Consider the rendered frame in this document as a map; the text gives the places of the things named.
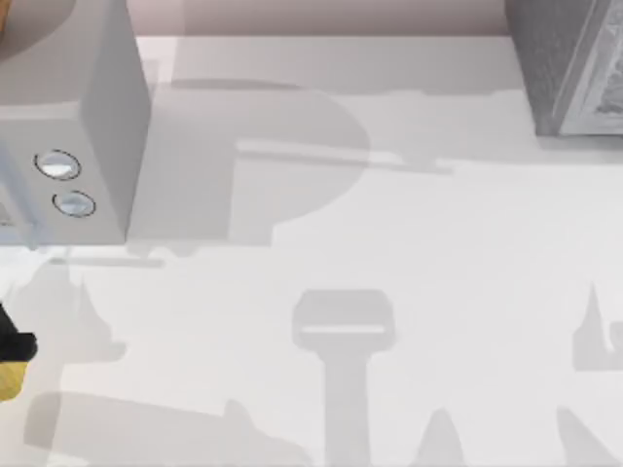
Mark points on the yellow bread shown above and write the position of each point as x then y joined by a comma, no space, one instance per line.
10,379

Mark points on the small round microwave knob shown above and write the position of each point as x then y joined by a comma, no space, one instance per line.
74,204

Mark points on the pale microwave oven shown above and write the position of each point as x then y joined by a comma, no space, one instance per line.
92,121

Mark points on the large round microwave knob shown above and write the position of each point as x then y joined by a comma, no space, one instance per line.
57,164

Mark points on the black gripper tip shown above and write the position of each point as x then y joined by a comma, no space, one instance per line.
14,343

